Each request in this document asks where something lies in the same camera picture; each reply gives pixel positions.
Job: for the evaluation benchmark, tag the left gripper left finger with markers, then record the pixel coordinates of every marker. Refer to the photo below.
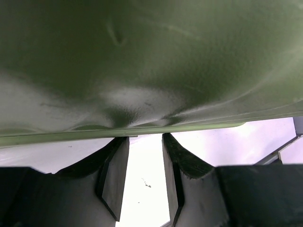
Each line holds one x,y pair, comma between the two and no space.
110,165

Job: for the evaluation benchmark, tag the aluminium table rail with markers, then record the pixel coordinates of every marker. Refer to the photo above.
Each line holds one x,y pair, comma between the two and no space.
289,153

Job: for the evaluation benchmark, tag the green hard-shell suitcase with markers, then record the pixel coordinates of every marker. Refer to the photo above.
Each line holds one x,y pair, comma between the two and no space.
85,69

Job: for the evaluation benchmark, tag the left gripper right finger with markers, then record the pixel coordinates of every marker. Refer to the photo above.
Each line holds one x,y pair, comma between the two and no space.
179,162

